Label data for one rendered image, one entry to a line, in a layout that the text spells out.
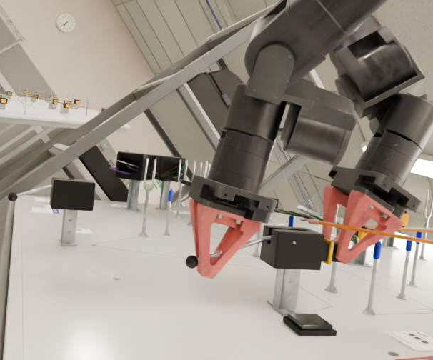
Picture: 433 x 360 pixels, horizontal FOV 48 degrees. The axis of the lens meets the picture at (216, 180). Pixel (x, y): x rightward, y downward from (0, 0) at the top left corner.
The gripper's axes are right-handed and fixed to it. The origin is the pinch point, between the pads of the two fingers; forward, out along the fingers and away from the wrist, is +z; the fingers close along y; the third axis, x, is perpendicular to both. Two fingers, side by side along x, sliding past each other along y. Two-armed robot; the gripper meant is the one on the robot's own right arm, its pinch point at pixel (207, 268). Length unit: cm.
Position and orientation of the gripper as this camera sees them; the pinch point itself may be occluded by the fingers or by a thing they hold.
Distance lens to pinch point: 52.1
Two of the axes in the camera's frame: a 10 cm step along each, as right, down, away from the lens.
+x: -9.1, -2.8, -3.0
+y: -2.9, -1.0, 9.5
